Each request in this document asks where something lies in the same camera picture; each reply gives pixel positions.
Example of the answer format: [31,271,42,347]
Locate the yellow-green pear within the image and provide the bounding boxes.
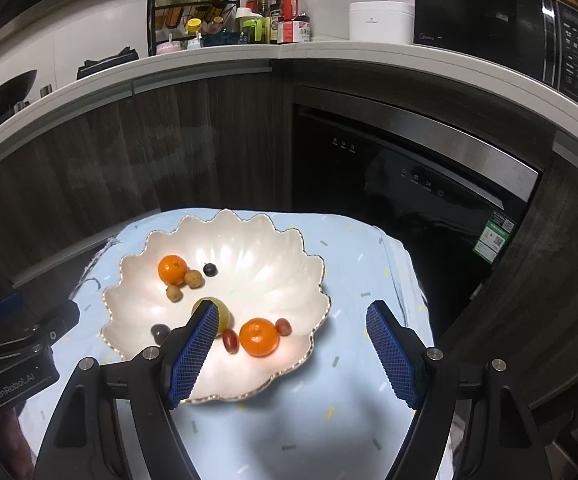
[191,297,232,331]

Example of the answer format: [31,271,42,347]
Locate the black stove pan support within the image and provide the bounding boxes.
[76,47,140,81]

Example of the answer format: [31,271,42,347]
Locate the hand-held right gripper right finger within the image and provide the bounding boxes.
[365,300,552,480]

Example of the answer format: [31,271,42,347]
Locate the dark sauce bottle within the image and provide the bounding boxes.
[267,0,285,43]

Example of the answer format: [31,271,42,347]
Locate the black wire spice rack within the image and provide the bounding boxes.
[149,0,240,57]

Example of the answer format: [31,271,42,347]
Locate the orange mandarin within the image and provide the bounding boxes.
[158,255,189,285]
[239,318,280,358]

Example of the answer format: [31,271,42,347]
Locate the black microwave oven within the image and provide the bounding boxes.
[413,0,578,111]

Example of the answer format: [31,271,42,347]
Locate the light blue patterned tablecloth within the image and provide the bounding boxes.
[16,207,450,480]

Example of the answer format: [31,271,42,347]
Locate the built-in black oven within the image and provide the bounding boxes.
[291,85,542,331]

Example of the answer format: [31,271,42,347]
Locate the black wok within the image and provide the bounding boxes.
[0,70,37,126]

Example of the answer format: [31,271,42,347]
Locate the dark wood kitchen cabinets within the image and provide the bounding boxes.
[0,60,578,411]

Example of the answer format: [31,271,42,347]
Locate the clear bottle with red label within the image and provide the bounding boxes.
[277,0,312,43]

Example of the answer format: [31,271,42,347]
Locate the white scalloped ceramic bowl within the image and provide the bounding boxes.
[100,208,331,406]

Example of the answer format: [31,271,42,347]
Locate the green jug with white lid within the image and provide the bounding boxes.
[234,7,268,44]

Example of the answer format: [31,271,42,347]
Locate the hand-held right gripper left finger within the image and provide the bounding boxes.
[34,299,221,480]

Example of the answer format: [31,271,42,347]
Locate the white rice cooker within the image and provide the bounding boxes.
[348,1,416,45]

